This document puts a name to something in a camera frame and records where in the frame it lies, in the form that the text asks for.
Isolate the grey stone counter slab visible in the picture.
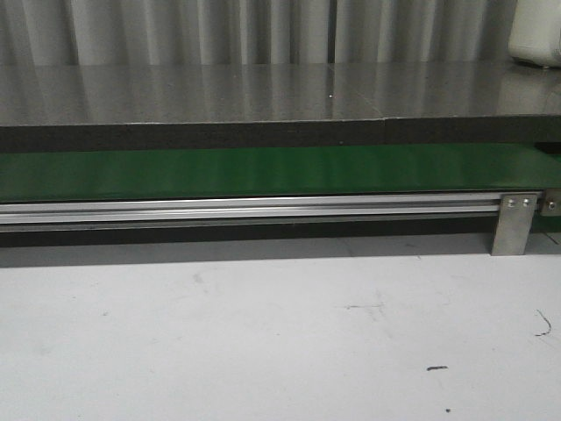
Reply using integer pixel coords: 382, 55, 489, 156
1, 61, 560, 153

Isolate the green conveyor belt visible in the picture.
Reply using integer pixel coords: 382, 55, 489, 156
1, 144, 560, 203

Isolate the steel roller end plate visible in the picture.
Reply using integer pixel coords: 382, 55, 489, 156
540, 189, 561, 217

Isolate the grey pleated curtain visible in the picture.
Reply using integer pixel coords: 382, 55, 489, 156
1, 1, 515, 66

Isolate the white appliance on counter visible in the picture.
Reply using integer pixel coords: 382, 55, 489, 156
508, 0, 560, 68

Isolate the aluminium conveyor side rail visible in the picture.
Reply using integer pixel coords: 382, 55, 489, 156
1, 193, 501, 225

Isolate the steel conveyor support bracket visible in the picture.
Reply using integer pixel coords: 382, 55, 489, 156
491, 193, 538, 256

